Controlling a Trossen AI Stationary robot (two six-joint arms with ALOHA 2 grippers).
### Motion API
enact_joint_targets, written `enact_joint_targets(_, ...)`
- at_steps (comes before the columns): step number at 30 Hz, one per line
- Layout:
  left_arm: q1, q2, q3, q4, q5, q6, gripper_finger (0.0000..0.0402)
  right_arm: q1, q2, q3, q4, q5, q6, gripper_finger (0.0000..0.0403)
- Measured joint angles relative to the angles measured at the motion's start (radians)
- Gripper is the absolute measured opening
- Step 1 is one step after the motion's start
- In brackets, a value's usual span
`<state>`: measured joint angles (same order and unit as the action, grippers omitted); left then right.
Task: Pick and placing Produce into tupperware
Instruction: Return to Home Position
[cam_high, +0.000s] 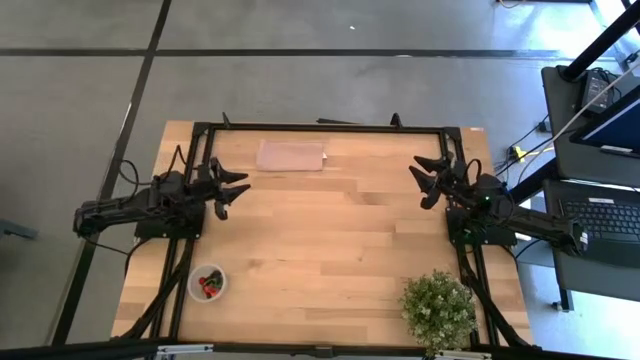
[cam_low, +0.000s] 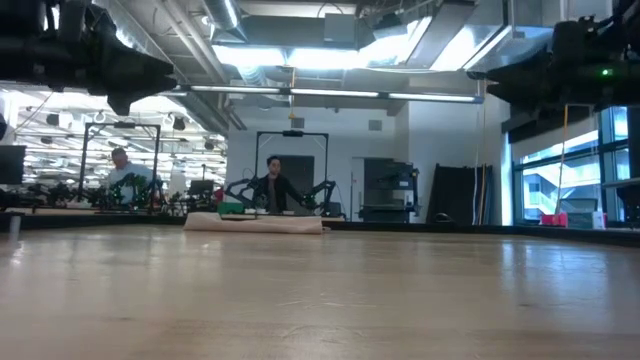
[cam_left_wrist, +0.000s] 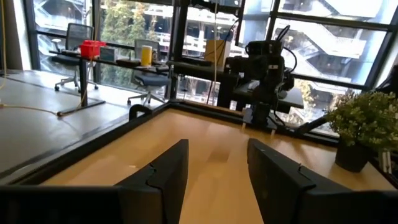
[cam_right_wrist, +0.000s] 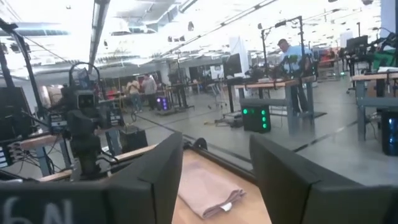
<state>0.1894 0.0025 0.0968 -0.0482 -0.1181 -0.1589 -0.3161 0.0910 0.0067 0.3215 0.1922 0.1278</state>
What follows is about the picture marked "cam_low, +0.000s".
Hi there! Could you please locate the long ceiling light fixture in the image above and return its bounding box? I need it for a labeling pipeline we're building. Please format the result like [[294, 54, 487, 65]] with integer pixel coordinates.
[[159, 82, 485, 105]]

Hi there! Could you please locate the black robot station gantry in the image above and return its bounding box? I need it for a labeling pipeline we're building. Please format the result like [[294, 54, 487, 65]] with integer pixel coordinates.
[[79, 122, 162, 211], [254, 130, 330, 217]]

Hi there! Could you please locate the black background monitor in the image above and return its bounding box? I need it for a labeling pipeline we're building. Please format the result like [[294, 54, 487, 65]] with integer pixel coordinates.
[[0, 144, 27, 186]]

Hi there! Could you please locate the pink folded cloth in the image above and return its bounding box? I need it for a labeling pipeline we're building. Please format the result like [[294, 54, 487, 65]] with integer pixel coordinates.
[[182, 211, 331, 236]]

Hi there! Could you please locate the black equipment rack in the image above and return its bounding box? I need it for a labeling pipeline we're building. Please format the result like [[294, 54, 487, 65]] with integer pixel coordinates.
[[362, 158, 421, 224]]

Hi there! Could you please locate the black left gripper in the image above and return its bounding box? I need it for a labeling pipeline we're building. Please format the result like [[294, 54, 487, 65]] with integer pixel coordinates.
[[47, 0, 179, 117]]

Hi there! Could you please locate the green box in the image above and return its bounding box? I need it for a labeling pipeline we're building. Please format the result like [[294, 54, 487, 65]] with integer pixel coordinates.
[[216, 201, 246, 217]]

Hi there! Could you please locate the wooden top workbench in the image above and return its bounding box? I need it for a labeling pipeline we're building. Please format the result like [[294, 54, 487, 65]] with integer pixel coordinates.
[[0, 205, 221, 217]]

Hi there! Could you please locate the black aluminium table frame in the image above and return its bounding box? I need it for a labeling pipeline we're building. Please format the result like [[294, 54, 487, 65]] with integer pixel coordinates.
[[0, 209, 640, 247]]

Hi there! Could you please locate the black standing panel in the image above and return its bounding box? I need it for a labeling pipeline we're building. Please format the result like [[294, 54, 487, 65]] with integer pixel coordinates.
[[426, 163, 495, 226]]

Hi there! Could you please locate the person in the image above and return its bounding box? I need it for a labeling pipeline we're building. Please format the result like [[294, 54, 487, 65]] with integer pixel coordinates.
[[106, 147, 164, 207], [251, 155, 307, 216]]

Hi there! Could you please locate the teal bin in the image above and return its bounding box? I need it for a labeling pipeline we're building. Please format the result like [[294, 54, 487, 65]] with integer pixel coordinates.
[[567, 211, 595, 230]]

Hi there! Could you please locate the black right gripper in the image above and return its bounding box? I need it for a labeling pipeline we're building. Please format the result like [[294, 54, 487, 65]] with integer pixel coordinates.
[[487, 19, 604, 114]]

